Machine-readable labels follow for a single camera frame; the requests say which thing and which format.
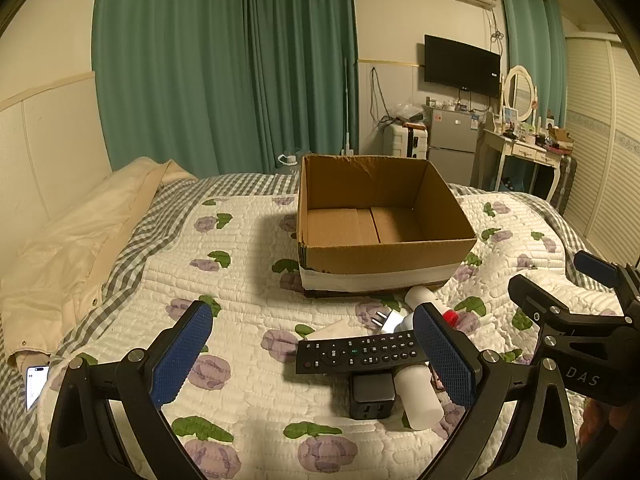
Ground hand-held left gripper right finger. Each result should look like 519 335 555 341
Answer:
412 302 581 480

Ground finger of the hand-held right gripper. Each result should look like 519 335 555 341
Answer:
507 274 625 348
573 250 640 311

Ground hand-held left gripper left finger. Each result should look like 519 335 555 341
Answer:
46 300 213 480

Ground plain white plastic bottle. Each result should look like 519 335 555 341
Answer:
394 362 445 431

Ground white plug charger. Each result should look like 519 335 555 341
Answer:
371 310 416 336

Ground white bottle with red cap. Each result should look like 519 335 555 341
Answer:
404 285 461 330

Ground black power cube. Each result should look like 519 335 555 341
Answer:
348 371 401 421

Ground black remote control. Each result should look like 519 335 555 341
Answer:
295 330 426 375

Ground brown cardboard box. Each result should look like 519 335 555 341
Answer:
295 154 478 297

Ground grey suitcase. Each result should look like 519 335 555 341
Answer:
557 152 578 216

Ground floral quilted bedspread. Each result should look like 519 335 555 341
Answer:
0 172 626 480

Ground white louvered wardrobe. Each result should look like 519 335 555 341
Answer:
562 32 640 261

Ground white dressing table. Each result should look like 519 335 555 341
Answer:
470 127 568 206

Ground cream duvet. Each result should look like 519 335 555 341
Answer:
0 156 198 376

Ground smartphone with lit screen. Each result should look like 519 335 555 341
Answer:
25 364 52 412

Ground silver refrigerator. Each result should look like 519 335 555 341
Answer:
422 105 483 191

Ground white oval mirror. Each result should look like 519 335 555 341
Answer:
501 64 538 123

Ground white ribbed suitcase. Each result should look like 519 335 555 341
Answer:
390 122 431 161

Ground clear plastic bag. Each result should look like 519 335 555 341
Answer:
387 102 426 126

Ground light teal curtain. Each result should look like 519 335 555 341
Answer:
500 0 568 126

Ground cream padded headboard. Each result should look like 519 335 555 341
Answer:
0 71 113 281

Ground white mop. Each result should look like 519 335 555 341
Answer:
341 58 353 157

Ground dark green curtain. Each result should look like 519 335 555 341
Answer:
240 0 360 173
91 0 246 177

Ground black wall television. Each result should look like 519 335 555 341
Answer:
424 34 502 99

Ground black wall cables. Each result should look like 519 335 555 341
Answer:
370 67 393 126

